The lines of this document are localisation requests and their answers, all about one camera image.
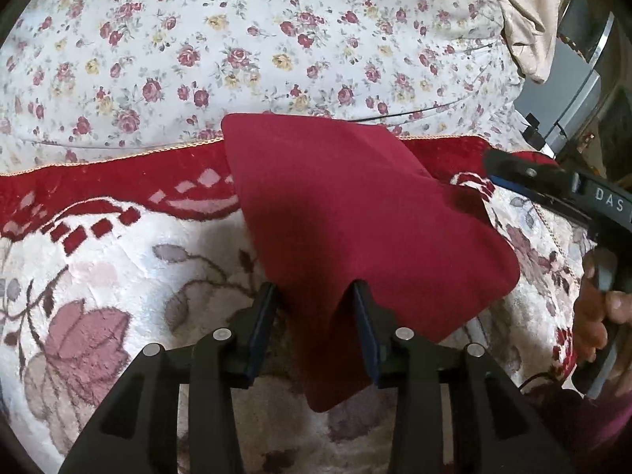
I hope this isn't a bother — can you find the dark red garment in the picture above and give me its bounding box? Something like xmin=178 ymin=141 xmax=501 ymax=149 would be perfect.
xmin=222 ymin=113 xmax=519 ymax=412

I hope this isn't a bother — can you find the person's right hand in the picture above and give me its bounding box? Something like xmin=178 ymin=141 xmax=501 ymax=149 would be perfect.
xmin=573 ymin=250 xmax=631 ymax=362

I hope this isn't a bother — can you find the grey appliance box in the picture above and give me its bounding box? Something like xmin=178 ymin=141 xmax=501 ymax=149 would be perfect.
xmin=515 ymin=0 xmax=631 ymax=157

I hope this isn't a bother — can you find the cream red leaf-pattern blanket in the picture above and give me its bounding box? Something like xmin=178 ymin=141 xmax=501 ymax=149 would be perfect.
xmin=1 ymin=136 xmax=591 ymax=473

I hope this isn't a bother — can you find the white floral duvet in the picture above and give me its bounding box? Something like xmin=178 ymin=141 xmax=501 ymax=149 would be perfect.
xmin=1 ymin=0 xmax=525 ymax=173

